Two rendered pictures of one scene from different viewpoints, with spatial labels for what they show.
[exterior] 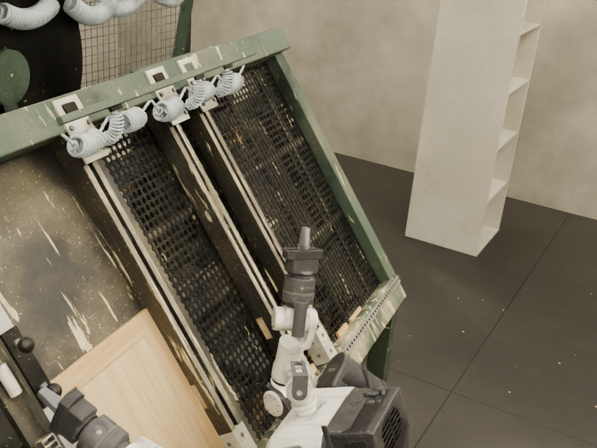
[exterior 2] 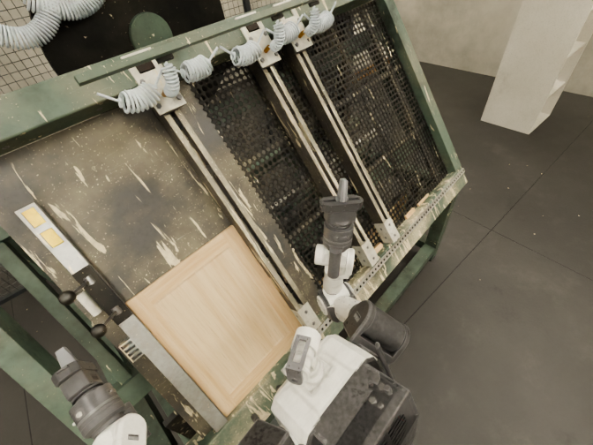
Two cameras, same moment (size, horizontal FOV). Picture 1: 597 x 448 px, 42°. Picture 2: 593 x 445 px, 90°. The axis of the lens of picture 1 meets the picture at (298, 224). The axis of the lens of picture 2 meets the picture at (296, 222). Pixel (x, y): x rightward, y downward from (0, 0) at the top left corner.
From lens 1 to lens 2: 141 cm
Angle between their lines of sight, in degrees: 32
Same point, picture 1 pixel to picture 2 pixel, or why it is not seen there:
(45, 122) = (113, 79)
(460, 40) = not seen: outside the picture
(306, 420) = (307, 390)
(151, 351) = (235, 257)
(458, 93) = (544, 15)
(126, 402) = (207, 299)
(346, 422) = (336, 426)
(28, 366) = (101, 296)
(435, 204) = (506, 100)
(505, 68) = not seen: outside the picture
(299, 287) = (334, 237)
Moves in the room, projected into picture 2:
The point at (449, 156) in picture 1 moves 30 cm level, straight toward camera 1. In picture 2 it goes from (524, 66) to (521, 77)
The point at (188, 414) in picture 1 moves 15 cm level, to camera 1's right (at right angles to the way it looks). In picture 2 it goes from (265, 298) to (299, 310)
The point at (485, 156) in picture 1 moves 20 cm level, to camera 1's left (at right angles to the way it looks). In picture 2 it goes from (554, 64) to (531, 64)
